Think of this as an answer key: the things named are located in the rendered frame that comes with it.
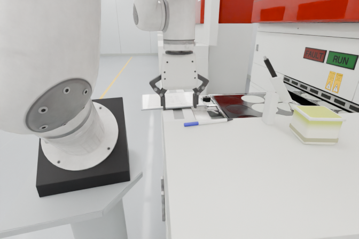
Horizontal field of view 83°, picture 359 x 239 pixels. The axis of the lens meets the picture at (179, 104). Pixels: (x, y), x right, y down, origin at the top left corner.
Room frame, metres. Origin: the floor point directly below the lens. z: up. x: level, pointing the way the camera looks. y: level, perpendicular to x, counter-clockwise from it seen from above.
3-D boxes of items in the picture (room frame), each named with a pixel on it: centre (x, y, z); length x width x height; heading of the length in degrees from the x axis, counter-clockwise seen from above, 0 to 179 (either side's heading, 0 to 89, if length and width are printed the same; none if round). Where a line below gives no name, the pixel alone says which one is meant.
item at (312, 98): (0.79, -0.55, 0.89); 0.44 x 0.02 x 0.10; 6
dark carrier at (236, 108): (0.76, -0.34, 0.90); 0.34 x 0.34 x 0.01; 6
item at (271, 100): (0.50, -0.26, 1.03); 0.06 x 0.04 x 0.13; 96
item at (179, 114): (0.78, 0.03, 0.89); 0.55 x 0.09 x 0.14; 6
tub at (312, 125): (0.42, -0.31, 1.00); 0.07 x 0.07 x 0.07; 88
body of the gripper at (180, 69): (0.56, 0.00, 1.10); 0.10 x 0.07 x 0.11; 96
